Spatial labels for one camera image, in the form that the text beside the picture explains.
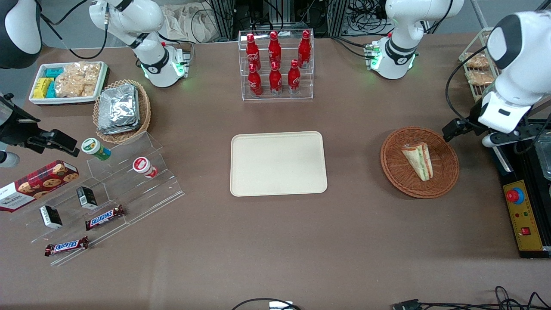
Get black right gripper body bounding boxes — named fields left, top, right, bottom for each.
left=0, top=96, right=57, bottom=154

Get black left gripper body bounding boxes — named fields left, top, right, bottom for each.
left=463, top=101, right=486, bottom=135

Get triangle sandwich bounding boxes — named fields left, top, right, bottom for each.
left=401, top=142, right=434, bottom=182

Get white rectangular snack tray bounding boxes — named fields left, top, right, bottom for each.
left=28, top=61, right=110, bottom=106

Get round brown wicker basket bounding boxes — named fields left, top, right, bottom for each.
left=380, top=126, right=460, bottom=199

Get light oval wicker basket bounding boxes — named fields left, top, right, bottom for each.
left=93, top=79, right=152, bottom=144

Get beige plastic tray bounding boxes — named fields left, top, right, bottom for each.
left=230, top=131, right=328, bottom=197

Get green lid snack cup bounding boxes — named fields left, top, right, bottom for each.
left=81, top=138, right=111, bottom=161

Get clear bag of pastry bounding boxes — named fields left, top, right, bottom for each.
left=465, top=53, right=490, bottom=69
left=466, top=70, right=495, bottom=86

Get red Walkers cookie box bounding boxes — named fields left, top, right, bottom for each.
left=0, top=160, right=80, bottom=213

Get yellow snack packet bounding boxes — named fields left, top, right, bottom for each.
left=33, top=77, right=54, bottom=99

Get small black box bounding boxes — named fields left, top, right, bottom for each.
left=76, top=186, right=98, bottom=210
left=40, top=205, right=63, bottom=229

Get black machine housing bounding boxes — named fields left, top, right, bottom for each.
left=491, top=121, right=551, bottom=259

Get clear bag of crackers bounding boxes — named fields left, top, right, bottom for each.
left=54, top=62, right=102, bottom=98

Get silver foil packet stack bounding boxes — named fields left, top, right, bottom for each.
left=97, top=84, right=141, bottom=135

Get Snickers chocolate bar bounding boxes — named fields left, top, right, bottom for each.
left=44, top=236, right=89, bottom=257
left=85, top=205, right=126, bottom=231

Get red lid snack cup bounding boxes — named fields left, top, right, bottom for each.
left=132, top=157, right=158, bottom=179

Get clear plastic container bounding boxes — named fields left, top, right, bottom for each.
left=533, top=129, right=551, bottom=181

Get clear acrylic step stand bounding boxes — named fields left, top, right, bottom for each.
left=9, top=131, right=186, bottom=267

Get yellow control panel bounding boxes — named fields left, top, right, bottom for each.
left=502, top=180, right=545, bottom=251

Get red cola bottle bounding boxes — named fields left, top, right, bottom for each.
left=268, top=31, right=282, bottom=69
left=287, top=59, right=301, bottom=95
left=269, top=61, right=283, bottom=96
left=245, top=33, right=261, bottom=71
left=298, top=30, right=312, bottom=68
left=248, top=63, right=263, bottom=97

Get beige cloth bag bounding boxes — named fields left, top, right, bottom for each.
left=161, top=3, right=217, bottom=43

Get clear acrylic bottle rack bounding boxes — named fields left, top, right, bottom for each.
left=238, top=29, right=315, bottom=101

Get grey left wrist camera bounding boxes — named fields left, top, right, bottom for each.
left=481, top=132, right=520, bottom=149

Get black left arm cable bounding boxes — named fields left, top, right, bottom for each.
left=445, top=45, right=495, bottom=130

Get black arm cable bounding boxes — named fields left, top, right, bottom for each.
left=445, top=45, right=495, bottom=130
left=40, top=0, right=109, bottom=60

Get white wire rack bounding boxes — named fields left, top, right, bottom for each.
left=458, top=27, right=504, bottom=102

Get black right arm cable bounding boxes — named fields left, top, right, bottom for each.
left=40, top=0, right=109, bottom=60

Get black cable bundle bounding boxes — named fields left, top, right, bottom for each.
left=347, top=0, right=390, bottom=36

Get grey aluminium frame post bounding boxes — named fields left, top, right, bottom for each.
left=207, top=0, right=236, bottom=40
left=329, top=0, right=349, bottom=37

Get black cable with connector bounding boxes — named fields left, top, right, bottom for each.
left=391, top=286, right=551, bottom=310

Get black floor cable loop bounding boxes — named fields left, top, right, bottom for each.
left=231, top=298, right=302, bottom=310

